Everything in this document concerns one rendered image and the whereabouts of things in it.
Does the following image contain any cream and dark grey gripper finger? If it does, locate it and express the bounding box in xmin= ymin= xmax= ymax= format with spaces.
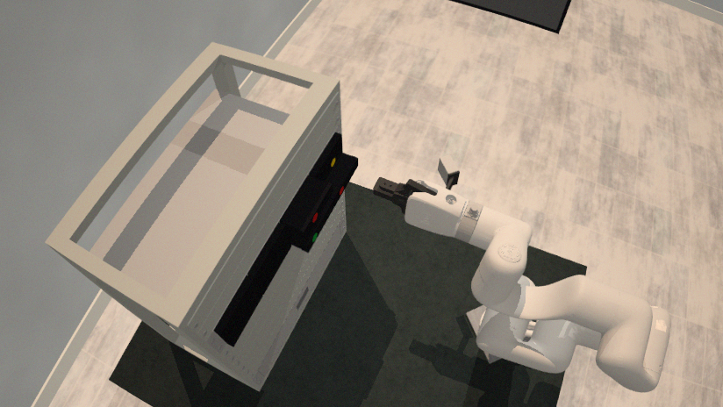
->
xmin=373 ymin=177 xmax=437 ymax=201
xmin=373 ymin=190 xmax=407 ymax=214

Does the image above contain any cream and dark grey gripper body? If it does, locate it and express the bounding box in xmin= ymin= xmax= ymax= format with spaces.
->
xmin=404 ymin=179 xmax=469 ymax=238

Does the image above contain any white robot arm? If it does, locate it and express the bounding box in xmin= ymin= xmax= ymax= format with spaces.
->
xmin=455 ymin=200 xmax=671 ymax=393

